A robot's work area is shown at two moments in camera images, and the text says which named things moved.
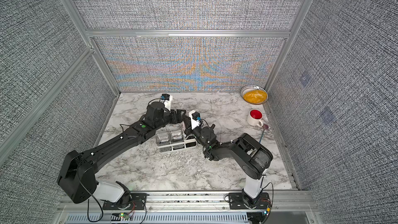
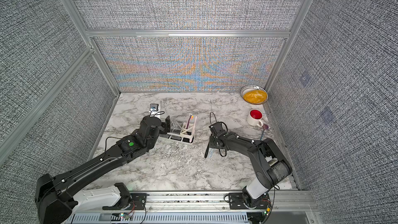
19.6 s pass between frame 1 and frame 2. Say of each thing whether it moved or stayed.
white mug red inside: stayed
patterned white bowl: stayed
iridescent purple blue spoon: stayed
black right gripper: moved
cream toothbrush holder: moved
